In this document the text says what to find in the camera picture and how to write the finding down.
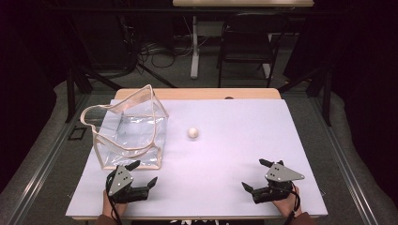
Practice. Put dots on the person's right hand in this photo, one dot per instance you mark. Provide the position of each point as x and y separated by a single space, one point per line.
286 204

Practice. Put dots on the black chair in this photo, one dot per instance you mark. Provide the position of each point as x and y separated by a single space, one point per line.
247 40

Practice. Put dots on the white-legged desk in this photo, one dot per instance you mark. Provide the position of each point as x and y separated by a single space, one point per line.
242 2

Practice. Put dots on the black metal stand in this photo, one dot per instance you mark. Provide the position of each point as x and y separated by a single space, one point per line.
327 97
71 93

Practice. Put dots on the small white ball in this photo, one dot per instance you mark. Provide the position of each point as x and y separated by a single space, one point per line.
193 132

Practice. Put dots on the person's left hand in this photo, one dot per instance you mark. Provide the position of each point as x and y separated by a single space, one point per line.
110 207

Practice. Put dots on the metal floor rail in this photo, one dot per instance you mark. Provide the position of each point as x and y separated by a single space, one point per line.
43 162
344 162

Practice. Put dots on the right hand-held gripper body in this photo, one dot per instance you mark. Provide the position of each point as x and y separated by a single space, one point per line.
281 175

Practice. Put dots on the white table sheet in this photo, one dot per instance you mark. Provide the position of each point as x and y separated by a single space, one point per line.
219 162

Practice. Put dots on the clear plastic bag beige trim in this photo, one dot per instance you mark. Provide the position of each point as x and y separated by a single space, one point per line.
131 137

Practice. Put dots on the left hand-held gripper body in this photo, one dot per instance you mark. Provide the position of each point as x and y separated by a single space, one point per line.
120 180

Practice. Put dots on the wooden table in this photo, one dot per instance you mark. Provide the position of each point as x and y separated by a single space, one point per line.
200 93

